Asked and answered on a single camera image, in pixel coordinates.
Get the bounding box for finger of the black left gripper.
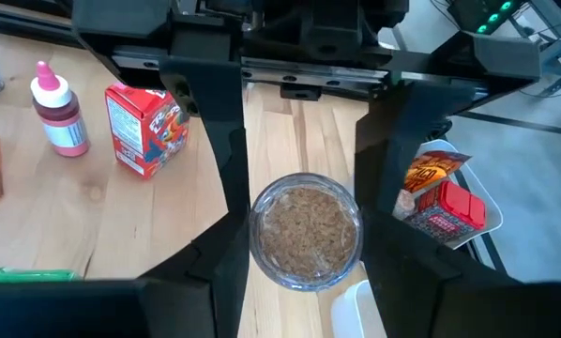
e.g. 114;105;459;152
354;80;479;212
157;59;252;217

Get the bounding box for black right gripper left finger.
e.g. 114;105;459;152
0;213;252;338

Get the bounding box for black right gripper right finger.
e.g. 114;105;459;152
360;207;561;338

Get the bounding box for red lid paprika tin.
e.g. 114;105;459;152
404;179;488;245

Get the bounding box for glass jar brown spice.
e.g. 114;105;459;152
248;172;365;293

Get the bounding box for green Apple Jacks cereal box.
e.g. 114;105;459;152
0;267;83;284

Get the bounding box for red Froot Loops cereal box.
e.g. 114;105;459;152
104;82;191;180

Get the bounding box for clear plastic bin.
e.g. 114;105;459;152
392;138;505;250
330;279;389;338

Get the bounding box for pink food colour bottle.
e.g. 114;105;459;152
29;60;91;159

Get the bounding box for black computer tower green lights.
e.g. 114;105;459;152
448;0;525;35

